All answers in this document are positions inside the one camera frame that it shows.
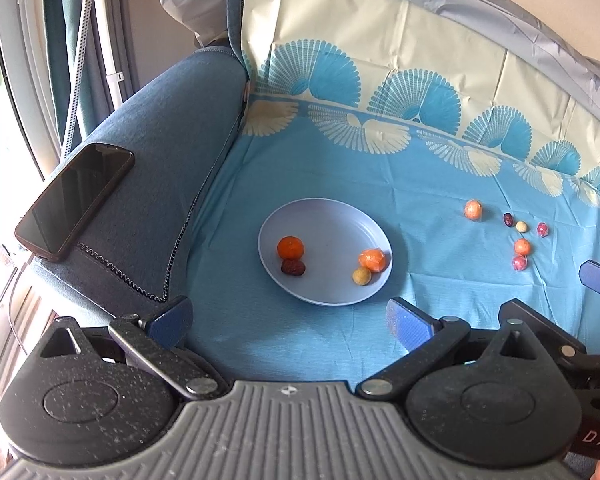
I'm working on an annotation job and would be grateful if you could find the tan longan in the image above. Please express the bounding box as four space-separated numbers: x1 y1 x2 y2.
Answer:
516 221 528 233
351 266 373 286

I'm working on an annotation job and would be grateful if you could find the dark red jujube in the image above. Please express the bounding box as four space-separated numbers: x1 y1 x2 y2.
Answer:
503 212 515 228
280 259 306 276

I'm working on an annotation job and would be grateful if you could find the orange tangerine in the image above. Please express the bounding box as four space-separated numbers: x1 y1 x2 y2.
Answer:
276 236 304 261
514 238 531 257

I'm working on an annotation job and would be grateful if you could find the wrapped red fruit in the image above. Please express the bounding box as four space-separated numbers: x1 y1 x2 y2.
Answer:
512 255 528 272
536 222 550 237

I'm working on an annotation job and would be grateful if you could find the light purple plate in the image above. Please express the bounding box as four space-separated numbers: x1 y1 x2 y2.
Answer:
258 197 392 307

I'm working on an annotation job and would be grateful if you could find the black smartphone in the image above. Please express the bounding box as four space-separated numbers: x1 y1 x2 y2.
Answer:
15 143 135 262

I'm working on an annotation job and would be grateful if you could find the blue patterned cloth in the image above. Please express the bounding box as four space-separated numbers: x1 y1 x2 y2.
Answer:
187 0 600 382

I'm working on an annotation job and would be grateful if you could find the teal curtain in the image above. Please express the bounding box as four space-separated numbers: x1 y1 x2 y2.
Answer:
43 0 114 144

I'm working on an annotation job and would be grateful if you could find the grey metal stand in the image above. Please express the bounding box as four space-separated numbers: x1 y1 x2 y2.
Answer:
61 0 131 158

